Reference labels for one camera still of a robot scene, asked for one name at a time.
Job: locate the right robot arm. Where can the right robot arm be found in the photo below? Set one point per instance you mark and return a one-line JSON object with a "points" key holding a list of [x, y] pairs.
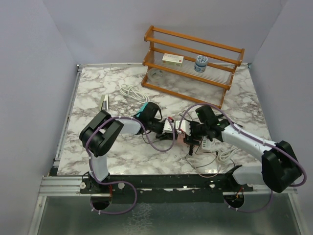
{"points": [[279, 167]]}

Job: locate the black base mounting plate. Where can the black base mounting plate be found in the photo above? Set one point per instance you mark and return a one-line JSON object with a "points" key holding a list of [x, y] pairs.
{"points": [[173, 188]]}

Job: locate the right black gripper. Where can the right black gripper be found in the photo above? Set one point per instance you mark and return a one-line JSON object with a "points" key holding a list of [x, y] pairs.
{"points": [[192, 139]]}

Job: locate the teal power strip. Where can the teal power strip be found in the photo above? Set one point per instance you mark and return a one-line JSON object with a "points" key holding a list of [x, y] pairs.
{"points": [[141, 114]]}

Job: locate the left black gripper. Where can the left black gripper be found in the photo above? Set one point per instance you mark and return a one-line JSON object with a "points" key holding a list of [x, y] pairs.
{"points": [[161, 135]]}

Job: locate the pink cube socket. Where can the pink cube socket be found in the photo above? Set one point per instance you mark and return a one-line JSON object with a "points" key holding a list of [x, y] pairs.
{"points": [[180, 138]]}

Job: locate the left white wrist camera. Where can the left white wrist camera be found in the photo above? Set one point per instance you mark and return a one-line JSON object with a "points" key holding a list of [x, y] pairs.
{"points": [[169, 125]]}

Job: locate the aluminium rail frame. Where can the aluminium rail frame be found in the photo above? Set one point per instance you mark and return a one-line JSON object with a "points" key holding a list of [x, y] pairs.
{"points": [[60, 186]]}

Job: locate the blue lidded jar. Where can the blue lidded jar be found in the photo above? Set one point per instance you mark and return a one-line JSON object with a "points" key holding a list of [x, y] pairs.
{"points": [[200, 63]]}

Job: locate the orange wooden shelf rack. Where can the orange wooden shelf rack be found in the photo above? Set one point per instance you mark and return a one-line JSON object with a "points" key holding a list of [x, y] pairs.
{"points": [[219, 71]]}

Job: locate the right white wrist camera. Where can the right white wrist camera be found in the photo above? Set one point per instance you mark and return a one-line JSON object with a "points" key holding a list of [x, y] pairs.
{"points": [[183, 127]]}

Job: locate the clear tape roll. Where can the clear tape roll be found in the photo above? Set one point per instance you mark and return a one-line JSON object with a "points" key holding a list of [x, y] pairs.
{"points": [[154, 73]]}

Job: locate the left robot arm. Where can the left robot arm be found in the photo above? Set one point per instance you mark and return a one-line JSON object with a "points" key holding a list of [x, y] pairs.
{"points": [[100, 134]]}

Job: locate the grey white stapler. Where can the grey white stapler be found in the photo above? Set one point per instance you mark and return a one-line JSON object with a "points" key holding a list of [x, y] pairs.
{"points": [[104, 103]]}

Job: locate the white power strip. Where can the white power strip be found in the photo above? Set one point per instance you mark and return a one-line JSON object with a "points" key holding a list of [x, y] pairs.
{"points": [[205, 144]]}

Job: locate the white cardboard box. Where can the white cardboard box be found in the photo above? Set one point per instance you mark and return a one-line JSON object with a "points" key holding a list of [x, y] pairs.
{"points": [[172, 60]]}

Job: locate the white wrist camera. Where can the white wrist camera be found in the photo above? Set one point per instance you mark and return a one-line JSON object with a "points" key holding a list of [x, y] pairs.
{"points": [[183, 127], [169, 125]]}

